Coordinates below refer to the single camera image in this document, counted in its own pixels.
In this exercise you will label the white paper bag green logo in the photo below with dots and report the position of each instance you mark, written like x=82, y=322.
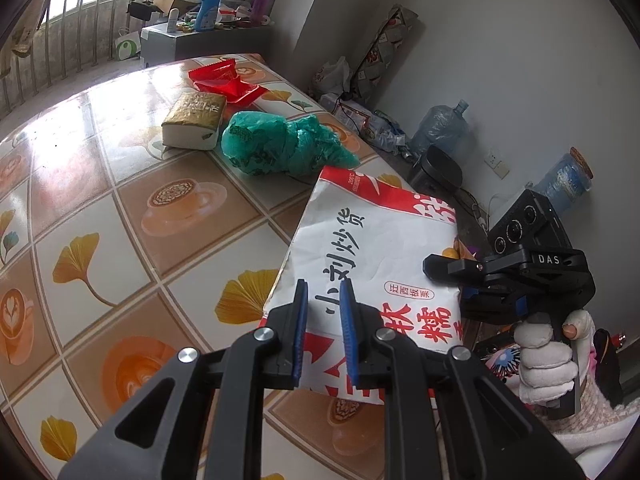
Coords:
x=128, y=47

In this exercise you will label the blue detergent bottle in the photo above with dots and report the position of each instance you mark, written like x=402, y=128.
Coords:
x=207, y=10

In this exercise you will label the long patterned box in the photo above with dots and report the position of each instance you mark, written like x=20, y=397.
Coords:
x=385, y=50

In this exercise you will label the person's right hand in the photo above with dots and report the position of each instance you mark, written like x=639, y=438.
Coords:
x=542, y=370

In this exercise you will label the metal railing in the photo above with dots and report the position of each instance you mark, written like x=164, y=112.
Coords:
x=75, y=20

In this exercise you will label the person's right forearm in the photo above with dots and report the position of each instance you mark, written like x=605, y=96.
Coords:
x=600, y=430

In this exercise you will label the grey cabinet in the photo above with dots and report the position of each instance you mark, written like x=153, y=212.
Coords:
x=210, y=45

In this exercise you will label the pile of clear plastic bags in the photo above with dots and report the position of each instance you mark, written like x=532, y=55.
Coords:
x=387, y=132

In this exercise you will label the purple cup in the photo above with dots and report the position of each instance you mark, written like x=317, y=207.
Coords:
x=259, y=10

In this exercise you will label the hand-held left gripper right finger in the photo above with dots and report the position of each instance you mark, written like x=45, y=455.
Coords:
x=349, y=335

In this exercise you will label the dark rice cooker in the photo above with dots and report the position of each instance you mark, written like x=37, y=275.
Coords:
x=435, y=170

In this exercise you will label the black device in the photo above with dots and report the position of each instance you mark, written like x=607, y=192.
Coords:
x=141, y=9

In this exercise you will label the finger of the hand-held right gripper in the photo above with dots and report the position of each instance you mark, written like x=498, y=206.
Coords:
x=452, y=266
x=492, y=302

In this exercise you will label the red snack wrapper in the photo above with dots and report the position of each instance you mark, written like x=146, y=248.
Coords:
x=215, y=71
x=235, y=91

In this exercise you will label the beige towel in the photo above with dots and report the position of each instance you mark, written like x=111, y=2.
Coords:
x=27, y=30

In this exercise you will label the tissue pack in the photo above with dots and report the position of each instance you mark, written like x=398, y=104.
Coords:
x=192, y=110

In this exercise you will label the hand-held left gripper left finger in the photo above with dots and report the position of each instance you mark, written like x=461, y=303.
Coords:
x=301, y=330

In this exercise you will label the red trimmed clear bag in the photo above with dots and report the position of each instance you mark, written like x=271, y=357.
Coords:
x=352, y=115

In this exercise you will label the cardboard box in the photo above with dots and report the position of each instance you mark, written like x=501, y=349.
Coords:
x=164, y=2

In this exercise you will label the green plastic bag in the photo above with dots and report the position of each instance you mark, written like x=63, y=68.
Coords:
x=270, y=140

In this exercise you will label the wall socket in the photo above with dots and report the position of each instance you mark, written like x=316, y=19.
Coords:
x=497, y=164

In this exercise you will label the large water jug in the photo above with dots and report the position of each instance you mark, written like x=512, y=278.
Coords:
x=440, y=127

